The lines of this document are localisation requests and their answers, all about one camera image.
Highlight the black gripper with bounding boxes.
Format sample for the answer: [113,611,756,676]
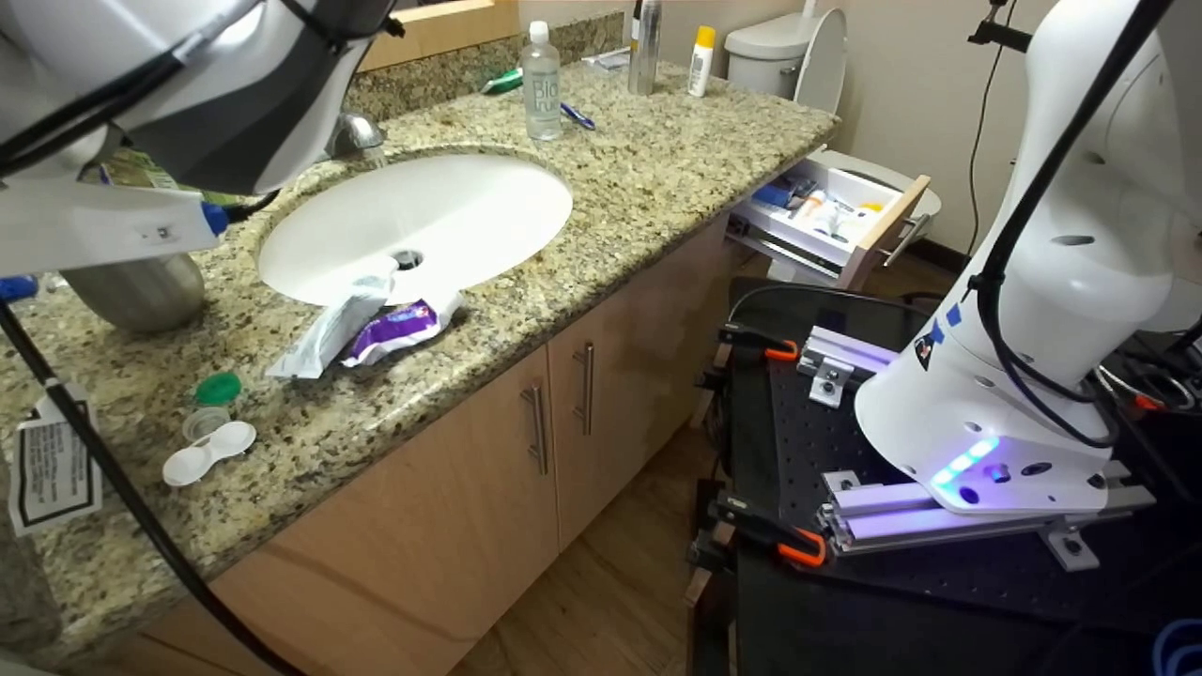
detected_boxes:
[120,25,384,204]

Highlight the stainless steel cup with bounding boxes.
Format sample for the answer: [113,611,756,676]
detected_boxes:
[58,244,212,338]

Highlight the chrome faucet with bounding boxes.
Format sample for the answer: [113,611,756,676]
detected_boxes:
[324,109,390,165]

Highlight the wooden framed mirror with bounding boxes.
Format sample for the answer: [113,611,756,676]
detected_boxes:
[356,0,528,75]

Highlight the white oval sink basin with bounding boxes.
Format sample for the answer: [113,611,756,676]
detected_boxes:
[251,145,579,311]

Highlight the green soap bottle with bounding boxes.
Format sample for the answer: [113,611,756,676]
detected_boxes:
[478,59,531,100]

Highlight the toothpaste tube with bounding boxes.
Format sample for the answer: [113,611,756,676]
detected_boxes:
[269,269,471,386]

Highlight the clear plastic water bottle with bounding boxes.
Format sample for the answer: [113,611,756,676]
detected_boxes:
[519,14,568,149]

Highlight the dark blue pen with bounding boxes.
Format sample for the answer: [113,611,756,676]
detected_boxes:
[557,98,603,135]

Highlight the white contact lens case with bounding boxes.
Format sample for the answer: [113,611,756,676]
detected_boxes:
[160,416,265,492]

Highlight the white flat packet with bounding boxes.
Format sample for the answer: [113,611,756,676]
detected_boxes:
[579,43,639,75]

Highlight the white bottle yellow cap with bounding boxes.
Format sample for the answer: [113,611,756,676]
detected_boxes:
[683,23,721,100]

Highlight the wooden vanity cabinet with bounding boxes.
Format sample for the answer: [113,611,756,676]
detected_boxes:
[111,205,758,676]

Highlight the white toilet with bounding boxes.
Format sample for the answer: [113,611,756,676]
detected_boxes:
[721,3,858,120]

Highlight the purple blue box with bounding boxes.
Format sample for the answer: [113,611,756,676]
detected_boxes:
[756,170,819,217]

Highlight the orange black clamp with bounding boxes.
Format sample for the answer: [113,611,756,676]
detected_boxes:
[713,319,807,373]
[703,496,833,575]

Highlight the white orange tube bottle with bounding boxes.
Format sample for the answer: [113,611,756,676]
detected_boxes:
[807,185,882,244]

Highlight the white drawer wooden front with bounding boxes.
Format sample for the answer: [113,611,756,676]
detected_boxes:
[721,143,940,293]

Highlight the black robot cart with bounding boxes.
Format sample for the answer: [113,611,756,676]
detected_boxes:
[694,278,1202,676]

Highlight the thick black power cable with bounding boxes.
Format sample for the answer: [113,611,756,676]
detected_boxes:
[0,298,307,676]

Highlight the metal cabinet door handle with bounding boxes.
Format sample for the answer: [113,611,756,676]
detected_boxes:
[573,338,607,439]
[515,381,557,482]

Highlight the white cable warning tag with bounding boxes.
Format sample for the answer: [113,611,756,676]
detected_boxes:
[3,393,106,542]

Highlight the aluminium mounting rail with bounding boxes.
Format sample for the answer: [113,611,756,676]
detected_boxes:
[797,323,911,413]
[816,464,1158,578]

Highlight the black camera stand clamp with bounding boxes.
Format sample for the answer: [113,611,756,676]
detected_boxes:
[962,0,1019,55]

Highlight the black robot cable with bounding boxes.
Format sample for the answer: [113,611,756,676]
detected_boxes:
[965,0,1180,451]

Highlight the blue cable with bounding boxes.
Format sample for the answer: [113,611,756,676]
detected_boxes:
[1148,607,1202,676]

